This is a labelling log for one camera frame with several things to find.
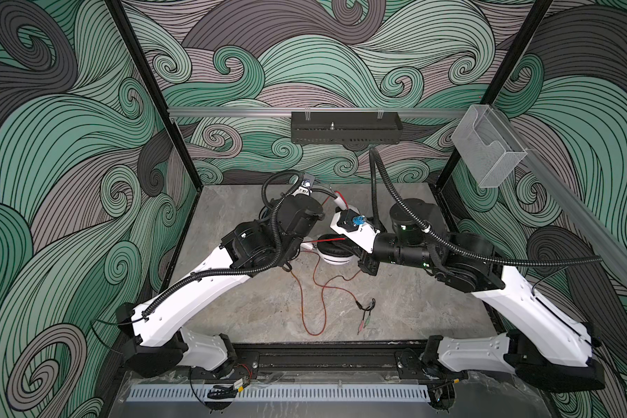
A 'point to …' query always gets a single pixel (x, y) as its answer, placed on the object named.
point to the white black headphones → (334, 249)
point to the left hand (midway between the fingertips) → (289, 198)
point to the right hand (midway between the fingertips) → (339, 238)
